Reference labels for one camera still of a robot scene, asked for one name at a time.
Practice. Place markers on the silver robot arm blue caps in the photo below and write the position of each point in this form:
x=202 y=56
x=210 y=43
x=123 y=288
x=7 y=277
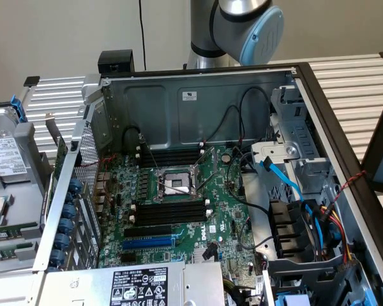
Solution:
x=204 y=25

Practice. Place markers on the silver socket cover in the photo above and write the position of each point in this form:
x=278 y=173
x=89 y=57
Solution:
x=214 y=157

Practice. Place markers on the silver coin battery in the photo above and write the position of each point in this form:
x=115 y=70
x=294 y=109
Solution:
x=225 y=158

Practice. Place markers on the silver CPU socket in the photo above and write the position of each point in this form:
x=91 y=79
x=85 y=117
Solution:
x=175 y=185

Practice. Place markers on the thin metal locking lever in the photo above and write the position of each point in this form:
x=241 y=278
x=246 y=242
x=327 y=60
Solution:
x=150 y=153
x=178 y=189

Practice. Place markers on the open metal PC case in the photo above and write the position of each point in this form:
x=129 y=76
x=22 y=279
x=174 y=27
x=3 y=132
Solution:
x=166 y=121

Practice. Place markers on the green motherboard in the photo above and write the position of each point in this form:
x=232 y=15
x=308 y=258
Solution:
x=223 y=204

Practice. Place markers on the long black expansion slot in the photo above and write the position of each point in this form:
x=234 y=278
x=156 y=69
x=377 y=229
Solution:
x=150 y=232

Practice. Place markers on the silver rear port block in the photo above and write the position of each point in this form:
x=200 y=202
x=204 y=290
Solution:
x=104 y=178
x=101 y=189

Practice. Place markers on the blue expansion slot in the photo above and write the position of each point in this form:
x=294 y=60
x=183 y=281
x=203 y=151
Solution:
x=147 y=244

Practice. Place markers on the silver USB port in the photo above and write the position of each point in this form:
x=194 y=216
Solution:
x=99 y=212
x=100 y=199

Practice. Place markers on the silver finned heat sink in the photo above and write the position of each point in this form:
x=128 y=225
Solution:
x=198 y=256

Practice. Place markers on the silver metal disk bay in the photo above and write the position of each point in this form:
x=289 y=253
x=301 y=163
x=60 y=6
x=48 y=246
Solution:
x=301 y=137

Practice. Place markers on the black box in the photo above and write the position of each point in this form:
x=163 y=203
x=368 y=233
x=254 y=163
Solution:
x=115 y=62

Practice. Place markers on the blue card retention clip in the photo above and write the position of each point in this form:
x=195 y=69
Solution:
x=69 y=211
x=58 y=257
x=65 y=226
x=76 y=186
x=62 y=241

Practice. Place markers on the short black expansion slot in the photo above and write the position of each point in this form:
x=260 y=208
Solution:
x=128 y=258

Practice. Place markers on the green graphics card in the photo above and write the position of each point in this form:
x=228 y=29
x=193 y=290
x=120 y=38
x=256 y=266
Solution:
x=61 y=150

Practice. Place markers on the dark grey disk bay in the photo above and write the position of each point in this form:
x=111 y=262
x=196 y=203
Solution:
x=306 y=271

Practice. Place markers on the grey parts rack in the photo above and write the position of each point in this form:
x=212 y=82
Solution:
x=25 y=191

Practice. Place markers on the silver power supply with label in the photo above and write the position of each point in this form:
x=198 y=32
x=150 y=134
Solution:
x=83 y=287

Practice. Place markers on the silver hard disk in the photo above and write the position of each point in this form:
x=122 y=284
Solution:
x=3 y=153

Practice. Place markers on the dark framed panel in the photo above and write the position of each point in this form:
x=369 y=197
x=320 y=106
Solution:
x=381 y=134

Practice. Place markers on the blue plastic disk bracket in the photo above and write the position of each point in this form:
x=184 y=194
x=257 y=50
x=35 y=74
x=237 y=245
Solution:
x=18 y=110

